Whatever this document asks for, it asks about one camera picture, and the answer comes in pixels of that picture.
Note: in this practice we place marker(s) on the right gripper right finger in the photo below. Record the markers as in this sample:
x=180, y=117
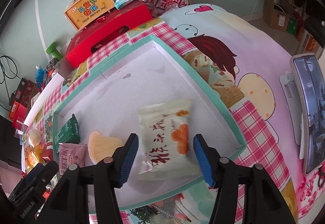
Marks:
x=263, y=202

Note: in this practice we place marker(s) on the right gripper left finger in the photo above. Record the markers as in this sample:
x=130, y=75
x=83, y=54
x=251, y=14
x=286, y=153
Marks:
x=68, y=202

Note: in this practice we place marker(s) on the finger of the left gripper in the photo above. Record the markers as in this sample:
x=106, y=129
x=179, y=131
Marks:
x=34, y=172

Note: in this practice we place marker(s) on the orange bread packet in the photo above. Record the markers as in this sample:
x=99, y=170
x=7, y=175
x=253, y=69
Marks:
x=33, y=155

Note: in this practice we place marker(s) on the small red box packet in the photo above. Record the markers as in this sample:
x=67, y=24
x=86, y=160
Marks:
x=47, y=152

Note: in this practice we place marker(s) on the clear bag white bun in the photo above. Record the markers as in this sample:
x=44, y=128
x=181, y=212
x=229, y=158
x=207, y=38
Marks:
x=35, y=137

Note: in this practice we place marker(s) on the pink swiss roll packet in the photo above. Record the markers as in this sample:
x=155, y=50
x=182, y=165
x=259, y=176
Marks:
x=69, y=154

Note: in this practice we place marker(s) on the dark green snack packet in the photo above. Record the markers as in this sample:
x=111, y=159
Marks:
x=69, y=133

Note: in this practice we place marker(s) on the round orange jelly cup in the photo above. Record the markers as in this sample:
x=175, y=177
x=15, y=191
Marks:
x=100, y=147

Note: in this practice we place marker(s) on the white pastry packet red script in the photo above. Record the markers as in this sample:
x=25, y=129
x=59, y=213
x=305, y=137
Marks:
x=165, y=141

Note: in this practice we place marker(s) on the clear plastic box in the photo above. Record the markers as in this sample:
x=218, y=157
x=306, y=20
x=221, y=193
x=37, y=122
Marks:
x=19, y=132

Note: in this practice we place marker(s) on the orange red flat box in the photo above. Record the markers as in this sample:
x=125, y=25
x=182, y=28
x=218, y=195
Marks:
x=16, y=98

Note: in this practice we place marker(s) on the dark red gift box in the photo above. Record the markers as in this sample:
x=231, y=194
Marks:
x=25, y=104

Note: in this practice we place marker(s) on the white foam board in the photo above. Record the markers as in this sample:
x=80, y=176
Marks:
x=44, y=95

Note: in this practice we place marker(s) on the blue liquid bottle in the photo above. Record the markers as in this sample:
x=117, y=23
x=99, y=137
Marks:
x=39, y=77

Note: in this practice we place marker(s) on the green dumbbell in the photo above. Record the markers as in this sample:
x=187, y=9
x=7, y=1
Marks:
x=52, y=50

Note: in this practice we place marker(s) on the pink plaid tablecloth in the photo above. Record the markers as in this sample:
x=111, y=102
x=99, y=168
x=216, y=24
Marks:
x=261, y=146

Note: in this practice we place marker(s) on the teal cardboard tray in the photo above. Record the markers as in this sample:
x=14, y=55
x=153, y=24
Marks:
x=145, y=73

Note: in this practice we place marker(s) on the large red gift box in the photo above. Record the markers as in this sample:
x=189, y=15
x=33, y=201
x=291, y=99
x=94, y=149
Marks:
x=105, y=29

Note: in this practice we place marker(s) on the yellow handbag gift box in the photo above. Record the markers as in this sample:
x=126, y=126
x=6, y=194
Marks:
x=82, y=12

